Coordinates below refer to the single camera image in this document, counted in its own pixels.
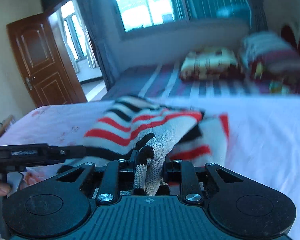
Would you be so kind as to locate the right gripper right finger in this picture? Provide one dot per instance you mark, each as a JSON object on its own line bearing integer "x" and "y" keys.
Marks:
{"x": 223, "y": 204}

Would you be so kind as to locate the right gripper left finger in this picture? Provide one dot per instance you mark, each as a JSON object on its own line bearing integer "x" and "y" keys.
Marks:
{"x": 82, "y": 202}

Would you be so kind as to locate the striped knit sweater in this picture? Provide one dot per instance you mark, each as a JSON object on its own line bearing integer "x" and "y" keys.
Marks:
{"x": 154, "y": 132}

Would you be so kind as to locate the white floral bed sheet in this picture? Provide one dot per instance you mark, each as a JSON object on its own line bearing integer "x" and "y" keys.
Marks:
{"x": 264, "y": 143}

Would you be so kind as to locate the brown wooden door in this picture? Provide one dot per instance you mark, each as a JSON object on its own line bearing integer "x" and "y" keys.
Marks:
{"x": 43, "y": 62}

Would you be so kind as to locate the balcony window white curtain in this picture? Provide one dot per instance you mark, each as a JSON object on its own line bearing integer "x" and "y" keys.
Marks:
{"x": 75, "y": 35}

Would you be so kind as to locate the folded patterned blanket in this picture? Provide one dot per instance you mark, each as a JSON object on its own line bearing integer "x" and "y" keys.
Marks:
{"x": 211, "y": 63}

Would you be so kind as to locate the striped pillow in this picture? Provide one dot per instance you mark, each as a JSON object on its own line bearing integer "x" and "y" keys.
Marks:
{"x": 265, "y": 56}

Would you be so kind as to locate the purple striped mattress cover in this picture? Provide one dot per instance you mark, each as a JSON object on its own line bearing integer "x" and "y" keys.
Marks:
{"x": 162, "y": 81}

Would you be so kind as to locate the grey curtain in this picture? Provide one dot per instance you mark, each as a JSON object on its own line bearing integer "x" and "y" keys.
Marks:
{"x": 91, "y": 11}

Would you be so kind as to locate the window with teal curtain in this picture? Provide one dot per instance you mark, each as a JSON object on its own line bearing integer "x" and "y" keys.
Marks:
{"x": 139, "y": 14}

